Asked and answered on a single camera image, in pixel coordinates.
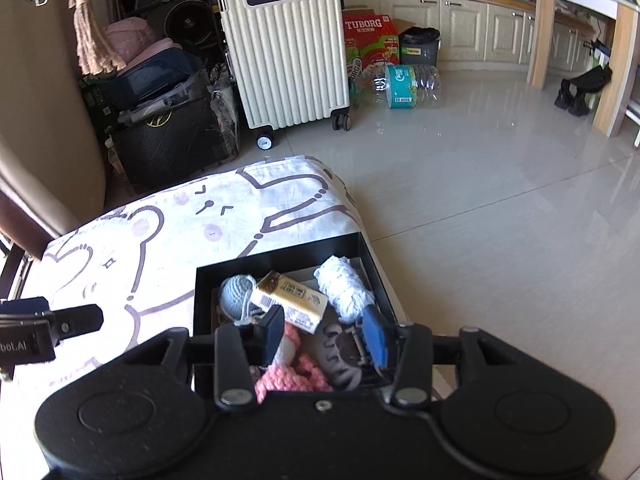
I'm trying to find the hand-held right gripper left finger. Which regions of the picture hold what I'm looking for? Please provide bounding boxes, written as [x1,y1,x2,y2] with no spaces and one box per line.
[120,305,286,409]

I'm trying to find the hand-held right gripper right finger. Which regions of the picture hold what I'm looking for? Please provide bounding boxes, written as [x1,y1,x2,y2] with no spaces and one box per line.
[362,305,526,407]

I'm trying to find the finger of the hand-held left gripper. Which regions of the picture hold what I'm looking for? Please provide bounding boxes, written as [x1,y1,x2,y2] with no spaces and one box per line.
[47,304,105,346]

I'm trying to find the yellow juice carton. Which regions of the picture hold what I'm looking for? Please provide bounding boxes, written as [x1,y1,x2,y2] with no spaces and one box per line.
[249,270,330,335]

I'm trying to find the pink crochet doll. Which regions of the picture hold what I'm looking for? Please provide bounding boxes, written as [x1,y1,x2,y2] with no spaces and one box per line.
[254,322,333,403]

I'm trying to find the dark hair claw clip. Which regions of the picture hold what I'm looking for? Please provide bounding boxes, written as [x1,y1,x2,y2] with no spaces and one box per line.
[314,322,371,390]

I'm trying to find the blue crochet doll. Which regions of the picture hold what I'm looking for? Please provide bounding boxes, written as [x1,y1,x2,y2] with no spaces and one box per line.
[219,274,261,322]

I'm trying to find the black shallow cardboard box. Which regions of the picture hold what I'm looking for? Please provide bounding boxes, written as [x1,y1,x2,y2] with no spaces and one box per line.
[192,232,401,396]

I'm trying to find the black window railing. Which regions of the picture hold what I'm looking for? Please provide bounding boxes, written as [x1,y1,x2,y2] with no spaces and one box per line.
[0,232,31,301]

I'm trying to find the brown curtain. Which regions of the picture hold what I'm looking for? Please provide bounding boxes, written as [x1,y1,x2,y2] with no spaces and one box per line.
[0,187,63,261]

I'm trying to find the cartoon bear printed blanket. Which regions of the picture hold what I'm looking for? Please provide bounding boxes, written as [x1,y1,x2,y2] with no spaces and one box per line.
[0,155,443,411]

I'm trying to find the small clear bottle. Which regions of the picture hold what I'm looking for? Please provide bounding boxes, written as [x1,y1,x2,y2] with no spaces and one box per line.
[105,137,123,173]

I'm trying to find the black square speaker box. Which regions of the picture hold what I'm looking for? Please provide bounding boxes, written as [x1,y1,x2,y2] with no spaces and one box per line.
[110,95,241,196]

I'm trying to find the beige mattress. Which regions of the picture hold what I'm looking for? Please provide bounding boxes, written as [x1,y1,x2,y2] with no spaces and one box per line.
[0,0,108,241]

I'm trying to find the clear plastic wrap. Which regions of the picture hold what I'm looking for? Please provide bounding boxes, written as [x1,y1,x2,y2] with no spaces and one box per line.
[207,62,241,156]

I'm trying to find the dark blue bag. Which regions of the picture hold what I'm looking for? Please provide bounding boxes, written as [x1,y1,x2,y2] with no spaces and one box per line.
[107,52,206,108]

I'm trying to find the wrapped water bottle pack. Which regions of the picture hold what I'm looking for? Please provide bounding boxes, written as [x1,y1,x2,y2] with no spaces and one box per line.
[350,62,443,111]

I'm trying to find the white ribbed suitcase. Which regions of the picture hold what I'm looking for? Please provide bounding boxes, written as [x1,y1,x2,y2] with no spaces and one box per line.
[216,0,352,151]

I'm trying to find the beige curtain tassel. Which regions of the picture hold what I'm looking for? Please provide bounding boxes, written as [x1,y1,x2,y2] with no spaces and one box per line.
[12,0,126,76]

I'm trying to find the grey trash bin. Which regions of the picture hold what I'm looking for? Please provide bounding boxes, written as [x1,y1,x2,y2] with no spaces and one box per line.
[398,26,442,68]

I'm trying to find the red cardboard box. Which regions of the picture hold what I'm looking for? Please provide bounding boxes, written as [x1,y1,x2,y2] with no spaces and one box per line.
[342,7,401,81]

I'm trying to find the black round speaker cabinet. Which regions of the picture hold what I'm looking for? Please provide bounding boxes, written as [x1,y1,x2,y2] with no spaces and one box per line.
[150,0,221,53]

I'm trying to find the black item on floor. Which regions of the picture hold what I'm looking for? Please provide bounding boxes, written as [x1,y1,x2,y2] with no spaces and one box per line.
[554,62,613,117]

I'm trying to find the cream kitchen cabinets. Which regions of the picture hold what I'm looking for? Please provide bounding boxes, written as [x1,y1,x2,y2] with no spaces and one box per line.
[340,0,601,78]

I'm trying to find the wooden table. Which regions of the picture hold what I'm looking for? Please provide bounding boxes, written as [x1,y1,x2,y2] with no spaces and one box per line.
[527,0,640,138]

